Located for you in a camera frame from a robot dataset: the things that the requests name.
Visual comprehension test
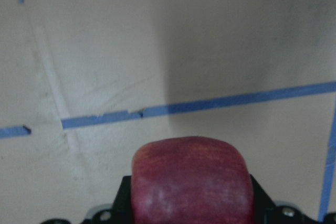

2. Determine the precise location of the red yellow apple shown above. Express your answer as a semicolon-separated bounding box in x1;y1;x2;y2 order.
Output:
131;136;255;223

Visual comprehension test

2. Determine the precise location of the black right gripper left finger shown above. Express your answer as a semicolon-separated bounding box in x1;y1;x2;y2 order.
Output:
110;176;134;224

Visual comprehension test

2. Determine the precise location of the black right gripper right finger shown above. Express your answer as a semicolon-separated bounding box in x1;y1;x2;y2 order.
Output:
250;174;276;224

